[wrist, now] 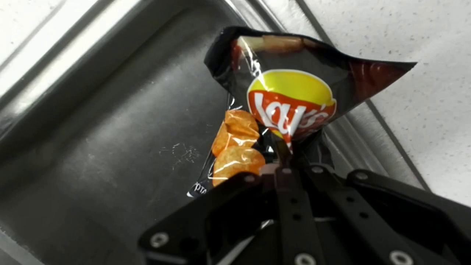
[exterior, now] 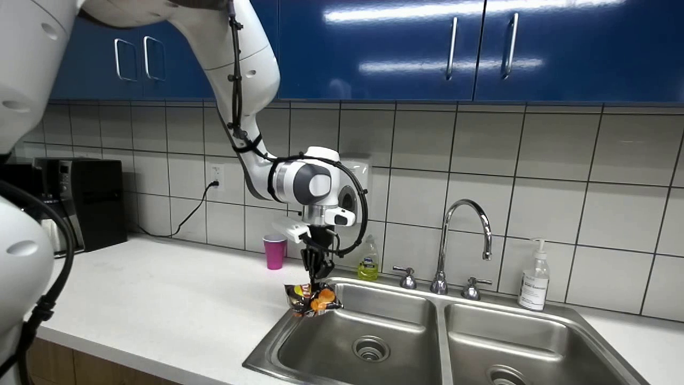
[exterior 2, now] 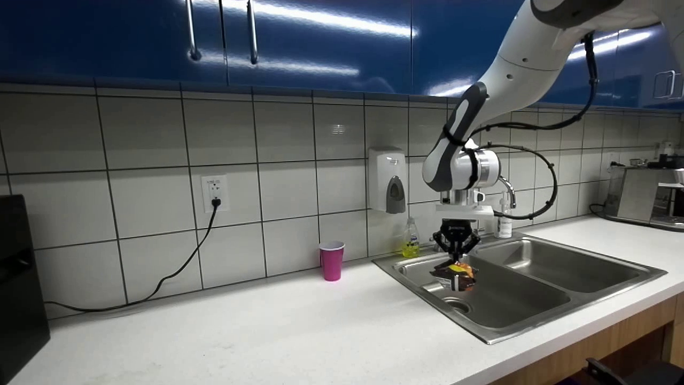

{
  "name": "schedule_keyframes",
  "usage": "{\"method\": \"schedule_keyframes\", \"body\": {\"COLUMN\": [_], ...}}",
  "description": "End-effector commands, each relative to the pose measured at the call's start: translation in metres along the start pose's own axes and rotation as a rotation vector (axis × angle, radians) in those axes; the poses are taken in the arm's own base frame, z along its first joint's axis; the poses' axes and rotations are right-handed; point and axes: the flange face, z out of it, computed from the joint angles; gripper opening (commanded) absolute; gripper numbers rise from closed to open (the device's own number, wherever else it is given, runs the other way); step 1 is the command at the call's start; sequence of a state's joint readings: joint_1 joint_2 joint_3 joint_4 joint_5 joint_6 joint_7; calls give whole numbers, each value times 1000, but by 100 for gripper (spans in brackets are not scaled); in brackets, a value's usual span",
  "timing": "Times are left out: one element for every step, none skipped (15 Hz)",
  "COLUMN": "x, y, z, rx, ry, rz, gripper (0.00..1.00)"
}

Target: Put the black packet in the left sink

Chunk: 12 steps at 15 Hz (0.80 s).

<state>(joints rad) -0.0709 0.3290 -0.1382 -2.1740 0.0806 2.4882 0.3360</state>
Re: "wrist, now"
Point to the black chip packet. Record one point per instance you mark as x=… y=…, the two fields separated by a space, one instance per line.
x=289 y=88

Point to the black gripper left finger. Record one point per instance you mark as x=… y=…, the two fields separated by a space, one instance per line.
x=230 y=220

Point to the stainless steel double sink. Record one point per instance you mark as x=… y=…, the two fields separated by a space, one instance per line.
x=98 y=147

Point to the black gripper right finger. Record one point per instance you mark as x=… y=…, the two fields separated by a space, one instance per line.
x=392 y=220

